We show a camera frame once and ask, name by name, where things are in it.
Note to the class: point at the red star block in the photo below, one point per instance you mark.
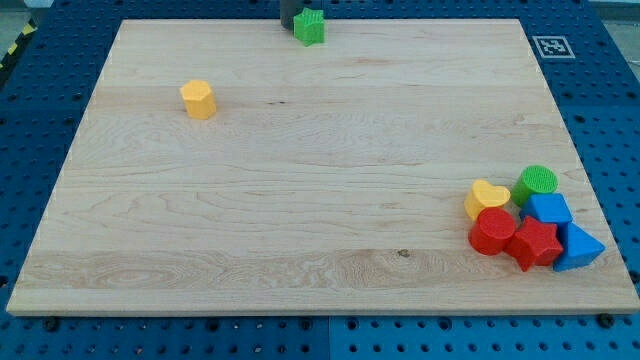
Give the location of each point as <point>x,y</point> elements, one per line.
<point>534,243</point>

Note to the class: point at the yellow hexagon block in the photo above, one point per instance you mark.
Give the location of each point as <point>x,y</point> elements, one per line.
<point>199,99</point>

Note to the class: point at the yellow heart block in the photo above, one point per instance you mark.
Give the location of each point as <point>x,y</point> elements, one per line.
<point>482,195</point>

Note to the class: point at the green star block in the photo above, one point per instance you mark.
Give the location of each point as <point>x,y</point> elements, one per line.
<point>309,26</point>

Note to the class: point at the blue triangle block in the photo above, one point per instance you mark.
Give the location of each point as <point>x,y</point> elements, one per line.
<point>580,248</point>

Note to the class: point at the wooden board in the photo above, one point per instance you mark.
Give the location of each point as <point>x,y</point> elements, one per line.
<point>330,180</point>

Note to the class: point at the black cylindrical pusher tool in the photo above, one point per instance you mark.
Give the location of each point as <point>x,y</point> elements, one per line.
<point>288,10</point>

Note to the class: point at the white fiducial marker tag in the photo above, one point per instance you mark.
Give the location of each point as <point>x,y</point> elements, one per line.
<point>553,47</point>

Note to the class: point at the green cylinder block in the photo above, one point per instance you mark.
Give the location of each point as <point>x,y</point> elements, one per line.
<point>534,179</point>

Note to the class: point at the blue cube block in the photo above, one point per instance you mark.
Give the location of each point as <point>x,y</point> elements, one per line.
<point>547,208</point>

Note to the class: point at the red cylinder block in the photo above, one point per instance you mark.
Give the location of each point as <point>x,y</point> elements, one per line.
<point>492,231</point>

